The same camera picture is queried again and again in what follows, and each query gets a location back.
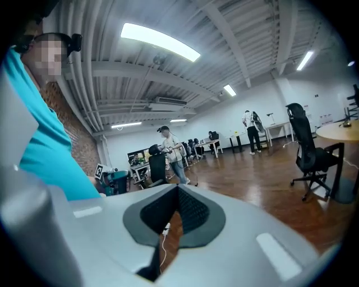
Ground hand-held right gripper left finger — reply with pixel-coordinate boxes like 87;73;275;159
50;184;179;287

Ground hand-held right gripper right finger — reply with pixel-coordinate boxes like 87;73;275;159
160;185;342;287

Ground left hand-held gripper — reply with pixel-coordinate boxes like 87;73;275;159
94;164;132;197

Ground black office chair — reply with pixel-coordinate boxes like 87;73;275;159
285;103;342;202

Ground black swivel chair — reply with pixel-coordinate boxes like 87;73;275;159
148;144;169;188

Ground small white desk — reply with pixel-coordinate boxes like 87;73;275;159
129;163;151;184

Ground person's teal shirt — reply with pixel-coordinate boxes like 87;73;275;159
2;47;102;201

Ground ceiling air conditioner unit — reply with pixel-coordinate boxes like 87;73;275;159
155;96;188;107

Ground wooden desk white legs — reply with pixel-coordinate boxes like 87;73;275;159
193;139;224;159

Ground pale round table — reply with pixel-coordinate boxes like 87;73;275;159
224;131;247;154

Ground pale wooden desk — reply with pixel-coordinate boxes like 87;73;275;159
265;122;294;147

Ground person's head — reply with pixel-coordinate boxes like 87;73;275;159
13;32;71;92

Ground round wooden table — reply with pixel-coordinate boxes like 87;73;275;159
316;119;359;205

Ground black metal railing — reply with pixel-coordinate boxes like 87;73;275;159
344;84;359;121

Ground black head-worn camera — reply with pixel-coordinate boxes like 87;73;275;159
13;32;84;54

